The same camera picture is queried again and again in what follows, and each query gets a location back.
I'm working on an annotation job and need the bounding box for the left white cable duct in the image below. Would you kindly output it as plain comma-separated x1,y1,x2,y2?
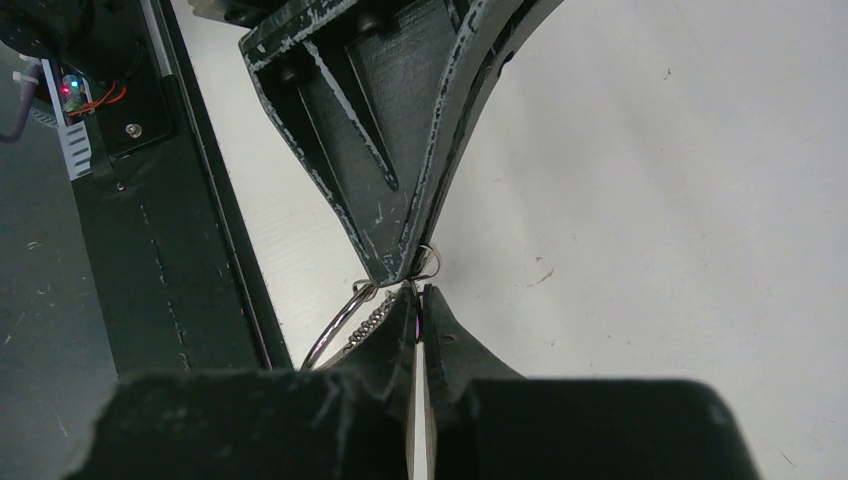
41,59,92,182

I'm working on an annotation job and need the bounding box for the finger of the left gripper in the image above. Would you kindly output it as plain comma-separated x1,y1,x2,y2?
417,1,561,245
239,1,469,286

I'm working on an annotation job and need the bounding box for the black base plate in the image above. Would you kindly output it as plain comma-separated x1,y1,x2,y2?
40,1,292,376

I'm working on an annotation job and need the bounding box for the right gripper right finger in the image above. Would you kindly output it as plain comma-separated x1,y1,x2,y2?
421,286,759,479

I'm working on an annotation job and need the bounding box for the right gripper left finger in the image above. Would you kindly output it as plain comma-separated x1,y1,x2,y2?
67,284,419,479

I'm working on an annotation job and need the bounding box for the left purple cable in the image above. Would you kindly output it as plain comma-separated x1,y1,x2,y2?
0,66,41,144

